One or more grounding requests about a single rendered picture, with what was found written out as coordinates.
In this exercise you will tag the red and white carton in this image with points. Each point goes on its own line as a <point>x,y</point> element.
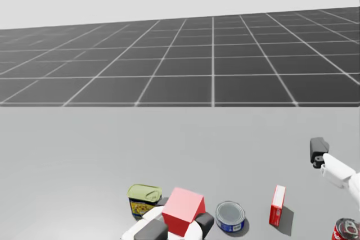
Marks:
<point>277,206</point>

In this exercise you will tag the red and white can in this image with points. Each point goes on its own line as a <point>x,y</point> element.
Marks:
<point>347,230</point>

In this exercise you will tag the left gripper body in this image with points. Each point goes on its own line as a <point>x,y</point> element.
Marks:
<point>146,230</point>

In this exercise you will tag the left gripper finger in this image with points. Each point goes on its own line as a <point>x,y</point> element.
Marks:
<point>201,226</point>
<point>156,209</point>

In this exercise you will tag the green and blue rectangular can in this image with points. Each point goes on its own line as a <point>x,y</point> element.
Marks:
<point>142,199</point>

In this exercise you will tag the blue flat can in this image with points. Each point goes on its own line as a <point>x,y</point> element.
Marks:
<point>230,216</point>

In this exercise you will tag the pink cube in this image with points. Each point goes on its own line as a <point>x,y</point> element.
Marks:
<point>181,212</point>

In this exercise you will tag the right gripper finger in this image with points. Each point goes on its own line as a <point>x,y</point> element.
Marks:
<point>332,165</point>

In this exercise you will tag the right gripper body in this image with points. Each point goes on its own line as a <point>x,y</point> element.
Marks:
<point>355,189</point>

